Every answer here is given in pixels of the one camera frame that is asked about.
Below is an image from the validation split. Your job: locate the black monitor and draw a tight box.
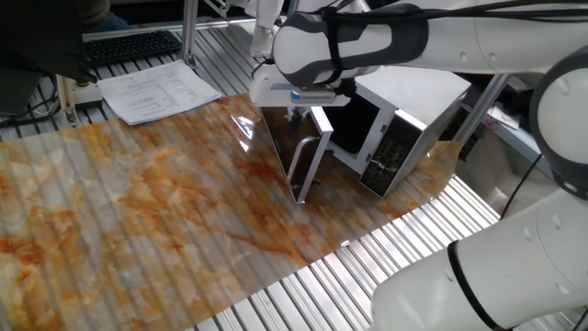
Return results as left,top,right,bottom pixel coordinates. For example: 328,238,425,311
0,0,100,117

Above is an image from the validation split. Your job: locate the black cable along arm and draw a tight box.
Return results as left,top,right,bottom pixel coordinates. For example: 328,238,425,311
320,0,588,86

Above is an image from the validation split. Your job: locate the black cable behind arm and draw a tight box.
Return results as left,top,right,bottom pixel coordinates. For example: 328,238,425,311
499,153,544,220

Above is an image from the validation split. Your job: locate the printed paper stack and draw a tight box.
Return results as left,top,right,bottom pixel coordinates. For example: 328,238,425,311
96,59,223,127

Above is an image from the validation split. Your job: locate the orange marble pattern mat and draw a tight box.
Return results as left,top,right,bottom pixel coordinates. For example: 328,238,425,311
0,93,463,331

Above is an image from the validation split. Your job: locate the dark glass microwave door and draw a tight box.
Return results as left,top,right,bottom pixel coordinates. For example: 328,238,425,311
260,105,334,205

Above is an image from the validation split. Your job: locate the aluminium frame post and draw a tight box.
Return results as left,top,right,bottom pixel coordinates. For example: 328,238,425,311
451,73,512,144

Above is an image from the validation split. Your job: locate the silver microwave oven body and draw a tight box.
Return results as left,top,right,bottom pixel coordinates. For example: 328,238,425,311
321,64,472,200

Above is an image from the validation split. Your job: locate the seated person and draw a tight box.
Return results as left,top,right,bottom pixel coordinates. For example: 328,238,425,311
76,0,140,34

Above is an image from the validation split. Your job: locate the black keyboard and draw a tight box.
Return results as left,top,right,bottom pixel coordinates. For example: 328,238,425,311
82,29,183,70

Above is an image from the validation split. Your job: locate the white stand base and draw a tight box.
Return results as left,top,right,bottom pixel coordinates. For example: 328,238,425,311
249,0,287,59

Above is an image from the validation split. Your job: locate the silver wrist camera, blue end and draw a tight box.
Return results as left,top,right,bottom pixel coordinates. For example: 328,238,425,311
289,86,339,105

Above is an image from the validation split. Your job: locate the slim aluminium upright post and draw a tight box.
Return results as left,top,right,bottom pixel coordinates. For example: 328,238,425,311
180,0,199,69

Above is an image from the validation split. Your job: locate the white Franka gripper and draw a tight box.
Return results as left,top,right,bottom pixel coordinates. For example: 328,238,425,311
249,63,353,136

